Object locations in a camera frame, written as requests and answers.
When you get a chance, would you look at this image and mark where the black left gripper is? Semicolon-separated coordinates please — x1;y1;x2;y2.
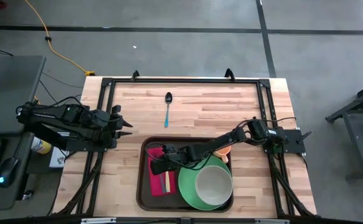
104;105;134;149

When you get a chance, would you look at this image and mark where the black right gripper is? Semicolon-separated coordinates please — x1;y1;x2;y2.
150;144;198;176

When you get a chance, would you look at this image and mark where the knife with cream handle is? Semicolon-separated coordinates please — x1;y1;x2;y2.
165;169;172;194

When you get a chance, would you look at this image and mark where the fork with blue handle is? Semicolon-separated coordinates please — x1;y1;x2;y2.
159;172;167;193

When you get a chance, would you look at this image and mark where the red cloth napkin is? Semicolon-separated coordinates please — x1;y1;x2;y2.
147;146;177;198

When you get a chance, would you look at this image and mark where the green plate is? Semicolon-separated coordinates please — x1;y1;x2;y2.
177;154;233;212

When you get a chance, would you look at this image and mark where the spoon with blue handle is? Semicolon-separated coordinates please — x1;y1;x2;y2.
163;91;173;129

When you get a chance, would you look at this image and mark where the beige bowl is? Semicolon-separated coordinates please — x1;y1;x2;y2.
195;165;234;207

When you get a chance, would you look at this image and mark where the orange mug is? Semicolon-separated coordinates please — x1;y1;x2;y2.
213;144;232;164

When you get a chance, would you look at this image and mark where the dark brown plastic tray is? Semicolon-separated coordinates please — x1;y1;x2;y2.
136;136;235;213

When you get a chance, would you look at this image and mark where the white printed box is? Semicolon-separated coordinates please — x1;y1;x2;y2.
48;146;70;169

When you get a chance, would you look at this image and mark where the yellow and white bottle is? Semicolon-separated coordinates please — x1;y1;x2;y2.
30;136;53;155

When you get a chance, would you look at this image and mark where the grey side desk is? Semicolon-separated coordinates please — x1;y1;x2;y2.
0;55;47;135

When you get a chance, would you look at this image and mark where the black computer mouse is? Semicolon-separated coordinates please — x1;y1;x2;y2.
0;156;21;189

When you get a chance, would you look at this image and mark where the black clamp lever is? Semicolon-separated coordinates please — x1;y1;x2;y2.
295;131;313;144

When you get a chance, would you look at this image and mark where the black steel stand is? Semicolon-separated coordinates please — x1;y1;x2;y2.
324;78;363;182

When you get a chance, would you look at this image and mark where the yellow extension cable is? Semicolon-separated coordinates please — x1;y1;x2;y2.
24;0;96;77

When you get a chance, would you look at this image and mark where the black metal table frame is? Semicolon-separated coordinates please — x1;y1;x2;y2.
51;77;318;224

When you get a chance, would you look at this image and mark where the silver metal bracket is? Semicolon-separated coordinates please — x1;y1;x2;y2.
255;218;290;224
81;217;117;224

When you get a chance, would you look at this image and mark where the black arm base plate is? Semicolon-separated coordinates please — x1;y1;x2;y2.
261;128;307;155

